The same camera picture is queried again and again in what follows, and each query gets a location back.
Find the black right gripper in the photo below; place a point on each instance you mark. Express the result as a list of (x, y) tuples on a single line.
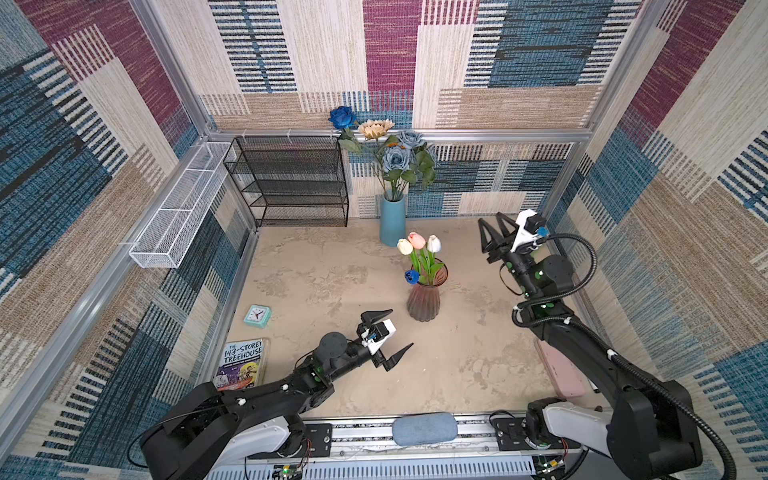
[(493, 244)]

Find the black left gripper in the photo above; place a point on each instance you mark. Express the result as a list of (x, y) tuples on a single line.
[(368, 318)]

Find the red ribbed glass vase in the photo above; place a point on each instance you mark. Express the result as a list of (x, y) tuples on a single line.
[(423, 303)]

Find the blue tulip stem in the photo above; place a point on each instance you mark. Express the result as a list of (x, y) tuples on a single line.
[(412, 276)]

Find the pink tulip stem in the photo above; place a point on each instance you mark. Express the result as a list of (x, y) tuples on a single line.
[(419, 256)]

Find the light blue cylindrical vase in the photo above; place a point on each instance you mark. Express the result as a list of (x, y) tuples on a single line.
[(392, 225)]

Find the pale blue rose bouquet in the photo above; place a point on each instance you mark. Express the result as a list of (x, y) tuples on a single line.
[(404, 159)]

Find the cream sunflower with stem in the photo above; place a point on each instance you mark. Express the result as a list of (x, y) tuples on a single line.
[(375, 129)]

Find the dark blue rose stem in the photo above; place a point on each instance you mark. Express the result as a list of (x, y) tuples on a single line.
[(343, 119)]

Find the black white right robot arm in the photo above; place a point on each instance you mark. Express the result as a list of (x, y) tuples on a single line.
[(653, 431)]

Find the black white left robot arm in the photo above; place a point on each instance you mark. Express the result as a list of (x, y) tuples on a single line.
[(209, 424)]

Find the blue grey cushion pad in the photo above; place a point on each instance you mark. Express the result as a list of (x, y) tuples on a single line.
[(424, 429)]

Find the teal small alarm clock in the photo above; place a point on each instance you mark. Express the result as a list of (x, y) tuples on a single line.
[(257, 316)]

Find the treehouse paperback book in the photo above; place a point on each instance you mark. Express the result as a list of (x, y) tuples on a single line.
[(240, 365)]

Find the pink pencil case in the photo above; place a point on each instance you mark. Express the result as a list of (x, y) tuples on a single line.
[(566, 378)]

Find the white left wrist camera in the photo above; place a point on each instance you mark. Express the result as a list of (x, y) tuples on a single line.
[(374, 338)]

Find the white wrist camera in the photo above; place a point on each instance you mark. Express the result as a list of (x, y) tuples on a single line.
[(531, 233), (374, 338)]

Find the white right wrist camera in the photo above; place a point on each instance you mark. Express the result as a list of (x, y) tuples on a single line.
[(531, 233)]

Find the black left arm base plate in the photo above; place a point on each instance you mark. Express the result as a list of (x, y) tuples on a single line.
[(313, 440)]

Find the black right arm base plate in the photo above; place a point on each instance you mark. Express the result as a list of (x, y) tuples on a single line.
[(510, 433)]

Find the black wire shelf rack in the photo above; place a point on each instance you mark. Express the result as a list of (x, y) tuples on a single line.
[(290, 181)]

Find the white wire mesh basket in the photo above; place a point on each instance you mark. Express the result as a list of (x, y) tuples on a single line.
[(166, 239)]

